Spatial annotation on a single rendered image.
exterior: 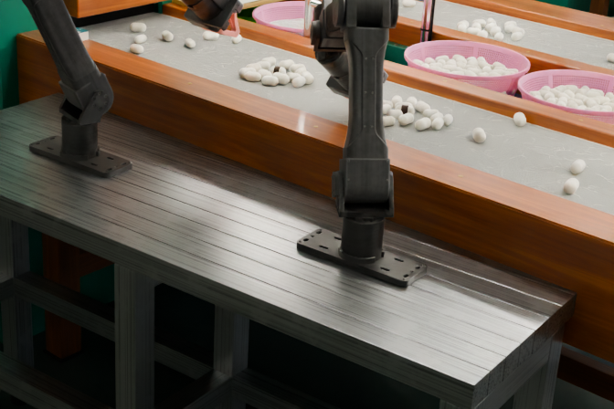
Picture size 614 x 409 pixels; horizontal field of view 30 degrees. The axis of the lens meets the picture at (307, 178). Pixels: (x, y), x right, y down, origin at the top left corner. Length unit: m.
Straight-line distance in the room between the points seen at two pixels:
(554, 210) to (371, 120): 0.31
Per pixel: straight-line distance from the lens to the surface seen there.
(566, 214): 1.75
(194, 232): 1.81
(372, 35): 1.71
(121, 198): 1.93
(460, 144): 2.05
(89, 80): 2.01
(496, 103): 2.22
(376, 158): 1.69
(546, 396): 1.76
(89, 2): 2.55
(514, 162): 2.00
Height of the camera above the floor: 1.45
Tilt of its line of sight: 23 degrees down
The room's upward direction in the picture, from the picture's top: 3 degrees clockwise
